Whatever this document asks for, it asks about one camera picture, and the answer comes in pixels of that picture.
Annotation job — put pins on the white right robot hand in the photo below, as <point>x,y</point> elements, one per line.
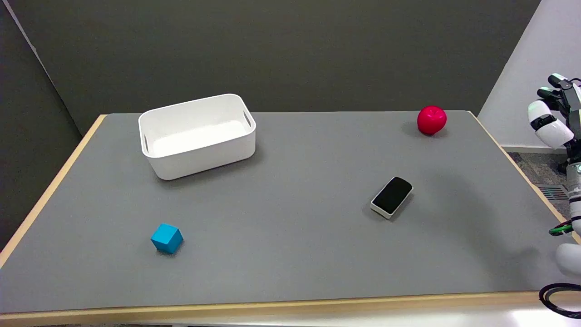
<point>551,128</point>

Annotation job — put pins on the black and white phone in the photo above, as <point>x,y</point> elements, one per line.
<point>392,196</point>

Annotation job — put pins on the red apple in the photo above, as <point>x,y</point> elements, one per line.
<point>431,120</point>

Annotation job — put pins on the white plastic storage bin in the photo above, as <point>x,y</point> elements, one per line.
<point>197,135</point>

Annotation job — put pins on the blue cube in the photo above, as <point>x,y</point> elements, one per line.
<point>167,238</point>

